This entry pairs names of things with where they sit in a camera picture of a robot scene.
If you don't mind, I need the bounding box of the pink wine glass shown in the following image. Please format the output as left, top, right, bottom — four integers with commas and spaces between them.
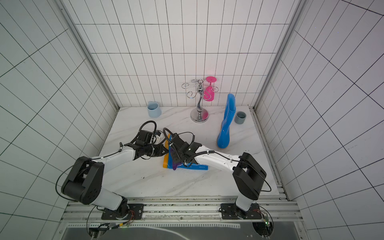
204, 76, 217, 102

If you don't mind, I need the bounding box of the grey-teal cup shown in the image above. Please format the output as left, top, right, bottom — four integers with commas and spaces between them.
234, 111, 247, 125

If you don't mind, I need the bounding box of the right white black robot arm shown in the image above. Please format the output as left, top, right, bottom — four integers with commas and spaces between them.
165, 134, 272, 213

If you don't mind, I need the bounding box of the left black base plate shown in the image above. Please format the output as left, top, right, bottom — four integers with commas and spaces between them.
101, 203, 145, 221

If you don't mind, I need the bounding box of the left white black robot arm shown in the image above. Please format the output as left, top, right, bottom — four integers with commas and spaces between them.
61, 130, 168, 211

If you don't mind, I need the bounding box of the light blue mug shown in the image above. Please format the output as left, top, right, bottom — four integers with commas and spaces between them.
147, 102, 162, 118

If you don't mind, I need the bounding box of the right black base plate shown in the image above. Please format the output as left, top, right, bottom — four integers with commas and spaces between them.
219, 204, 264, 220

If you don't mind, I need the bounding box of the blue rubber boot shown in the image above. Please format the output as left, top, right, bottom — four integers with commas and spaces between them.
163, 153, 209, 171
217, 94, 236, 149

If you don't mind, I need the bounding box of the aluminium mounting rail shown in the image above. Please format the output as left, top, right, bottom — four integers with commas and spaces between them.
61, 196, 304, 228

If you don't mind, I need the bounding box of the chrome glass holder stand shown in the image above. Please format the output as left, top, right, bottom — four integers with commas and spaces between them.
182, 79, 219, 124

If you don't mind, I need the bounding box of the purple cloth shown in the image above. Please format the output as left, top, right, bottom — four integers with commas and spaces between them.
168, 149, 182, 171

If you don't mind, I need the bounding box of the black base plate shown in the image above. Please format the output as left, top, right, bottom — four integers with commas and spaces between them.
219, 204, 264, 220
101, 203, 145, 221

